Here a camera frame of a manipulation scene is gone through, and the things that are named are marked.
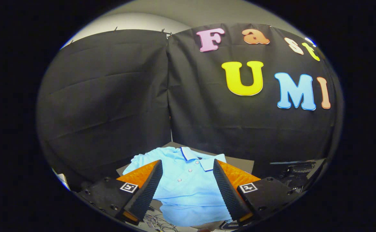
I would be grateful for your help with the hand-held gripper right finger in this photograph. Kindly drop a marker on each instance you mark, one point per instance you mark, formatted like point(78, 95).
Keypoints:
point(226, 190)

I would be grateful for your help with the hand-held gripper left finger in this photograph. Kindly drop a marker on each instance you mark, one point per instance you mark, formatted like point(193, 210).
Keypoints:
point(149, 190)

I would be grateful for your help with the light blue polo shirt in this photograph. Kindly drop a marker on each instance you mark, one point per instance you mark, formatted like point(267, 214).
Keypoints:
point(188, 190)

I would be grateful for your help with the grey cabinet with dark top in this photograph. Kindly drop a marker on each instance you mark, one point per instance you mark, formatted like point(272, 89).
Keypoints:
point(239, 164)

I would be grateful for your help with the black backdrop cloth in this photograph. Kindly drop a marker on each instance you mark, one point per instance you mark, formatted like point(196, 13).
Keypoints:
point(110, 96)

